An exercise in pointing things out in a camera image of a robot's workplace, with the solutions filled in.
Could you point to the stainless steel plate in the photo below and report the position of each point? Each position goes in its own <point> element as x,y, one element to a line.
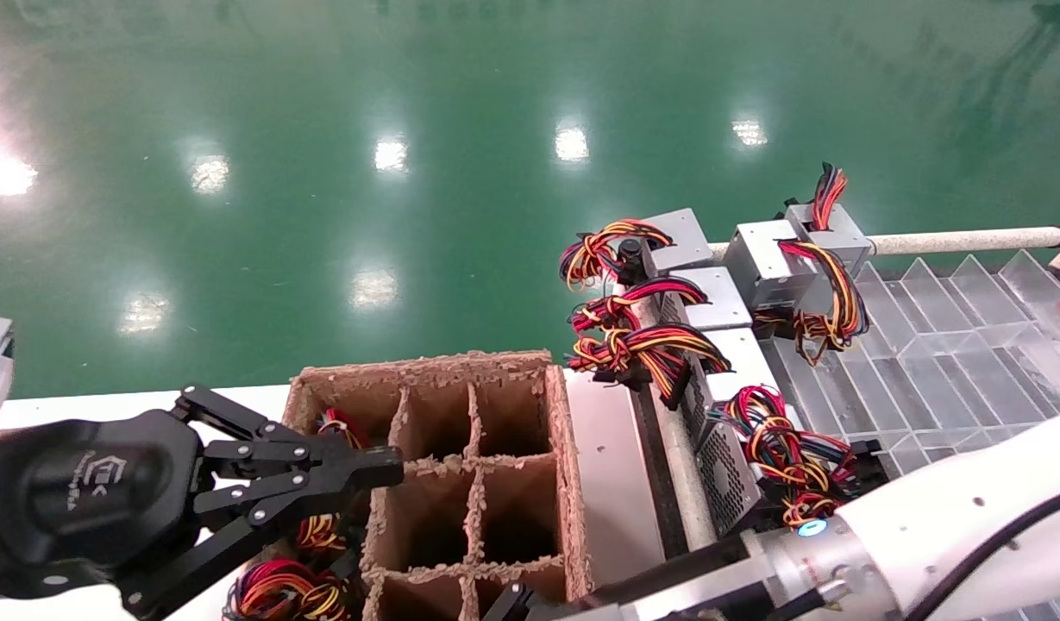
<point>611,483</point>

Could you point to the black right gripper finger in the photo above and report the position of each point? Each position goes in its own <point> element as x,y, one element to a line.
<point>512,605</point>

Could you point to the brown cardboard divider box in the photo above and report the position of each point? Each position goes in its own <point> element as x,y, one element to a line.
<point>461,466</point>

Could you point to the clear acrylic divider tray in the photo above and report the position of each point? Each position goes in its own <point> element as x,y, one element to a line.
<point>952,362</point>

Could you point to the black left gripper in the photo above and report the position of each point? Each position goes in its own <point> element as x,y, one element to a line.
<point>90,500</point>

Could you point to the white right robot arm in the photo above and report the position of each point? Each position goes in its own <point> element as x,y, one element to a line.
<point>926,517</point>

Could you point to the black cart edge strip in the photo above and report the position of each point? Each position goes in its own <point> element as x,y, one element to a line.
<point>659,466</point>

